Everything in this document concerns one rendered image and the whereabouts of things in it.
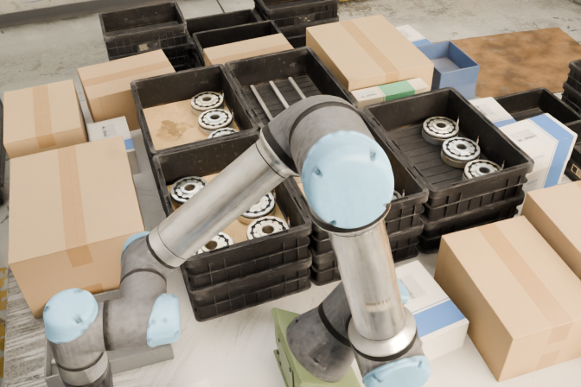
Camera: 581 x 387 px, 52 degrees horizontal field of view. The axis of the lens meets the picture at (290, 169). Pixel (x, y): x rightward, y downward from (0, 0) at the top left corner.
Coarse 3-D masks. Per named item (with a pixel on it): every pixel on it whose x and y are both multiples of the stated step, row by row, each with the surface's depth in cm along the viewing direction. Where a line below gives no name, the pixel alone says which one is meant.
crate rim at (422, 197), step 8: (360, 112) 169; (368, 120) 166; (376, 128) 163; (384, 136) 160; (384, 144) 158; (392, 152) 154; (400, 160) 152; (408, 168) 149; (288, 176) 148; (416, 176) 147; (296, 184) 146; (424, 184) 144; (296, 192) 144; (424, 192) 142; (304, 200) 142; (392, 200) 140; (400, 200) 140; (408, 200) 141; (416, 200) 142; (424, 200) 143; (304, 208) 139; (392, 208) 140; (400, 208) 141; (312, 224) 136
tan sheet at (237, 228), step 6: (216, 174) 165; (210, 180) 163; (168, 186) 162; (270, 192) 159; (276, 204) 155; (276, 210) 153; (276, 216) 152; (282, 216) 152; (234, 222) 150; (240, 222) 150; (228, 228) 149; (234, 228) 149; (240, 228) 149; (246, 228) 149; (228, 234) 147; (234, 234) 147; (240, 234) 147; (240, 240) 145
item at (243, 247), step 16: (208, 144) 159; (160, 176) 149; (288, 192) 144; (304, 224) 135; (256, 240) 132; (272, 240) 133; (288, 240) 134; (192, 256) 128; (208, 256) 129; (224, 256) 130
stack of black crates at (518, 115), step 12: (504, 96) 274; (516, 96) 276; (528, 96) 279; (540, 96) 281; (552, 96) 273; (504, 108) 278; (516, 108) 281; (528, 108) 284; (540, 108) 283; (552, 108) 275; (564, 108) 268; (516, 120) 277; (564, 120) 270; (576, 120) 262
